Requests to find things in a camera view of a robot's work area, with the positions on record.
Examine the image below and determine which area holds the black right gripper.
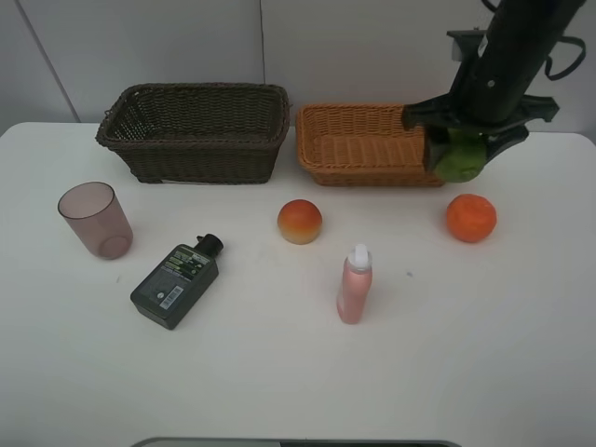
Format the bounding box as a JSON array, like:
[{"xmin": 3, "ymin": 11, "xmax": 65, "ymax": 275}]
[{"xmin": 402, "ymin": 44, "xmax": 559, "ymax": 173}]

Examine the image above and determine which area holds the green lime fruit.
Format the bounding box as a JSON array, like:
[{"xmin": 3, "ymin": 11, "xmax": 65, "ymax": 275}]
[{"xmin": 433, "ymin": 129, "xmax": 487, "ymax": 183}]

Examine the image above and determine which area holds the orange tangerine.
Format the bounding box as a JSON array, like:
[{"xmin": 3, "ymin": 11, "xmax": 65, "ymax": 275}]
[{"xmin": 445, "ymin": 194, "xmax": 497, "ymax": 243}]

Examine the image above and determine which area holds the red yellow peach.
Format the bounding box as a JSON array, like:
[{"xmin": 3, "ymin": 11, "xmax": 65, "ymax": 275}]
[{"xmin": 278, "ymin": 199, "xmax": 323, "ymax": 245}]

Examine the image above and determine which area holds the pink bottle white cap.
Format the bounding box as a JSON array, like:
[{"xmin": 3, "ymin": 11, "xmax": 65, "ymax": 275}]
[{"xmin": 336, "ymin": 244, "xmax": 373, "ymax": 324}]

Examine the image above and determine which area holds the translucent pink plastic cup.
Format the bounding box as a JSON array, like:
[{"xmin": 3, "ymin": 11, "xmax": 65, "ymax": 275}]
[{"xmin": 57, "ymin": 182, "xmax": 133, "ymax": 260}]

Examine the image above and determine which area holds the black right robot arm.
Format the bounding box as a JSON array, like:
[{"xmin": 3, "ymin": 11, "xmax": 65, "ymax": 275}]
[{"xmin": 401, "ymin": 0, "xmax": 587, "ymax": 172}]

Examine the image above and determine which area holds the orange wicker basket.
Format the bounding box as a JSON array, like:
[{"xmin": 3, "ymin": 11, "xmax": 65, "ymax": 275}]
[{"xmin": 295, "ymin": 103, "xmax": 444, "ymax": 187}]

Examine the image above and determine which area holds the dark brown wicker basket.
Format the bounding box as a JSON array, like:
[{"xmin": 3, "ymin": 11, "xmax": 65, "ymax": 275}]
[{"xmin": 96, "ymin": 83, "xmax": 290, "ymax": 184}]

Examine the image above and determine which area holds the dark green flat bottle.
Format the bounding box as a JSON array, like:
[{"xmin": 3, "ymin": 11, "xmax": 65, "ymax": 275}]
[{"xmin": 130, "ymin": 234, "xmax": 224, "ymax": 330}]

